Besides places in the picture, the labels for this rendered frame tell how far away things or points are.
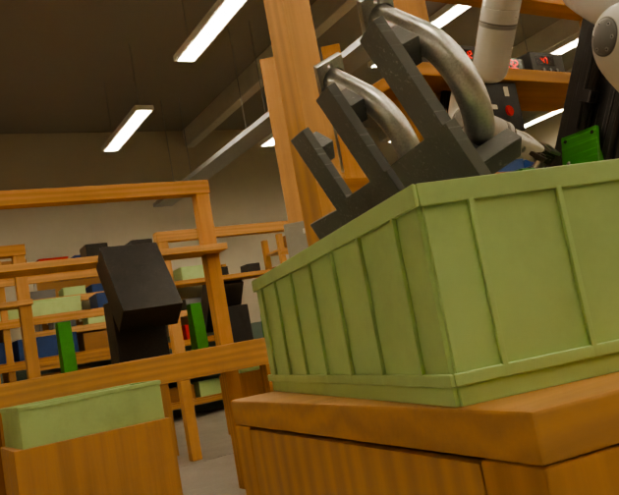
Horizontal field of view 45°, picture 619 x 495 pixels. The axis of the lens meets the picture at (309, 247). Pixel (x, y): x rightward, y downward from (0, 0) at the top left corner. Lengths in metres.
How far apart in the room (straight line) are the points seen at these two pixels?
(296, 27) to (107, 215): 10.04
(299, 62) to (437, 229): 1.47
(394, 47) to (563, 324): 0.29
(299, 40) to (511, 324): 1.53
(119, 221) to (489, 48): 10.40
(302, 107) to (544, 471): 1.55
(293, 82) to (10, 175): 10.00
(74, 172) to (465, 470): 11.54
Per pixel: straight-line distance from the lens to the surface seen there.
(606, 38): 1.38
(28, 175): 11.87
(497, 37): 1.87
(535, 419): 0.50
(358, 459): 0.74
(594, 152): 2.10
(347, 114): 0.86
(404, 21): 0.76
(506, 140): 0.74
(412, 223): 0.58
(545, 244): 0.62
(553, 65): 2.58
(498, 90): 2.31
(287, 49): 2.03
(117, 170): 12.18
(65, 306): 8.42
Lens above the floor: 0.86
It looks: 7 degrees up
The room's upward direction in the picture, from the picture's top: 10 degrees counter-clockwise
